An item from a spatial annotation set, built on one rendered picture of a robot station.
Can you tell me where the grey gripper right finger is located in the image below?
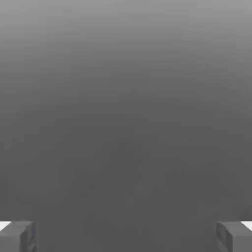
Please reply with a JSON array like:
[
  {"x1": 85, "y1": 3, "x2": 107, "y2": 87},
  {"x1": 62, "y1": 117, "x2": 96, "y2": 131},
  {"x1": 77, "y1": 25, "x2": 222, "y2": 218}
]
[{"x1": 215, "y1": 220, "x2": 252, "y2": 252}]

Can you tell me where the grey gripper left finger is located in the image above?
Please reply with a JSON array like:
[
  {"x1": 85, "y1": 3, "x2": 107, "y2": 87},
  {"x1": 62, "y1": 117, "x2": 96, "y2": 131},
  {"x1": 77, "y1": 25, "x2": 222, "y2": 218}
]
[{"x1": 0, "y1": 220, "x2": 37, "y2": 252}]

